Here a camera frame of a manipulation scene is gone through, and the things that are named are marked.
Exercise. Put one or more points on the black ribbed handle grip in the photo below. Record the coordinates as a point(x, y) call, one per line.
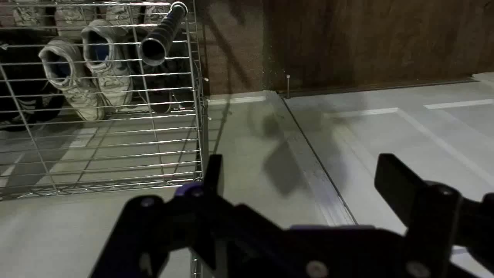
point(164, 25)

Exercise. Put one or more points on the grey sneaker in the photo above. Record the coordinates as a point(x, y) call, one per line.
point(66, 70)
point(104, 53)

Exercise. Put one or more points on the grey sneaker left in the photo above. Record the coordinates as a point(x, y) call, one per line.
point(66, 70)

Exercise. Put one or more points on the grey sneaker right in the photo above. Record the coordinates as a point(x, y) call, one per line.
point(104, 53)

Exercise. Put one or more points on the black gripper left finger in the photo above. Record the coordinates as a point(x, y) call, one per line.
point(197, 218)

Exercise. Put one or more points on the dark wooden door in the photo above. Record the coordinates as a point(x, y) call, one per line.
point(317, 47)

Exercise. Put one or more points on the metal wire shoe rack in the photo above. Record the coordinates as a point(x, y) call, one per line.
point(46, 149)

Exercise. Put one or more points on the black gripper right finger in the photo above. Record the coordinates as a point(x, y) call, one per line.
point(438, 218)

